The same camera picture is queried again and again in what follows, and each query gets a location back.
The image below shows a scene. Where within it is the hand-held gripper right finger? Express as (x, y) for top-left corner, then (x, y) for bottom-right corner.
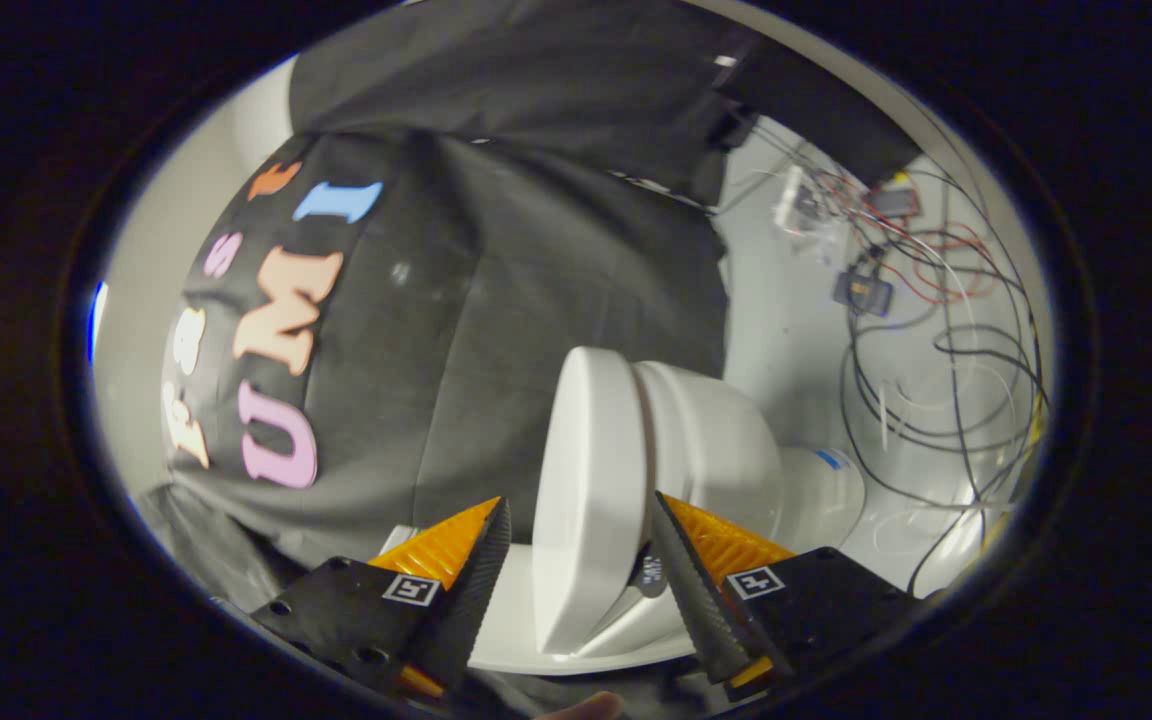
(648, 490), (922, 701)

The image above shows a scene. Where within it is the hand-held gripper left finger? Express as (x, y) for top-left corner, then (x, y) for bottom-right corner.
(251, 497), (514, 701)

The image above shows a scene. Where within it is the white ceramic toilet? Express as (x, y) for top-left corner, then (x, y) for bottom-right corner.
(376, 360), (867, 677)

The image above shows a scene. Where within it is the black backdrop cloth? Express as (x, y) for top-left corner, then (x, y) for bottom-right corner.
(161, 0), (922, 601)

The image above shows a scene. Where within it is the small black electronic module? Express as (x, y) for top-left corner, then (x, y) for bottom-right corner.
(833, 270), (895, 318)
(871, 185), (922, 220)

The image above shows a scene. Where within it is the small white electronic module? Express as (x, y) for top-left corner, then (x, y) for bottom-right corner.
(774, 165), (827, 237)

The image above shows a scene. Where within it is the tangle of thin cables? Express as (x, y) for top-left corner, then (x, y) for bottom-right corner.
(716, 120), (1052, 593)

